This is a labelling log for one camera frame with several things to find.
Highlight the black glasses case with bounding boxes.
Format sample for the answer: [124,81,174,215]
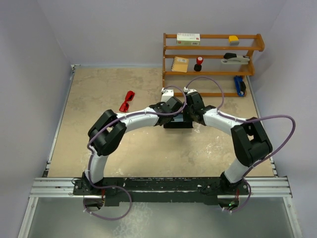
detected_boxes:
[163,112,193,129]

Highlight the red sunglasses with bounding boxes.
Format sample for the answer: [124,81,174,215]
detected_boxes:
[119,91,135,112]

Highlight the blue cleaning cloth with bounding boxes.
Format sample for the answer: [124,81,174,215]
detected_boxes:
[173,118,183,122]

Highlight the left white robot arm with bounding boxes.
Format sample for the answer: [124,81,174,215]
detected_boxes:
[84,96,187,194]

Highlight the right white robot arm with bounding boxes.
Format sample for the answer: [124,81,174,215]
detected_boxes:
[185,89,272,194]

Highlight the tan spiral notebook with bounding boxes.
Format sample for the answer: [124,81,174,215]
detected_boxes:
[171,57,189,73]

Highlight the red black stamp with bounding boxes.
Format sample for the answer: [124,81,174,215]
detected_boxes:
[194,57,204,72]

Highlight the wooden shelf rack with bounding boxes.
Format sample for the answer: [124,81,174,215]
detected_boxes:
[162,33,265,87]

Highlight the blue black hole punch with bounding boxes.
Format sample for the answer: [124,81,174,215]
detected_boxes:
[234,76,246,97]

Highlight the grey black stapler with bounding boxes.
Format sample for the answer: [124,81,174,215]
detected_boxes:
[221,53,250,65]

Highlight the white green box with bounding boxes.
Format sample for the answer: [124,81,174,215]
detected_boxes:
[176,33,201,46]

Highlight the yellow grey tape measure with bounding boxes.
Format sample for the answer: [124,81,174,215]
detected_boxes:
[228,35,240,46]

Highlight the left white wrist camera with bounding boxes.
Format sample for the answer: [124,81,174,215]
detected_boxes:
[161,88,174,102]

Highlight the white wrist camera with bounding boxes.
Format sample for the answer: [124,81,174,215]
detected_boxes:
[183,87,197,94]
[161,88,174,102]

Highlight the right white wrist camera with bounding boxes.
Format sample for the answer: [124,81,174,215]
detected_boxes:
[183,87,197,94]

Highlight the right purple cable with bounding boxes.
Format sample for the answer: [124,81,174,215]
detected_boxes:
[183,76,296,214]

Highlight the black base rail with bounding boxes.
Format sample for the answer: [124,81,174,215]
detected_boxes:
[73,177,249,206]

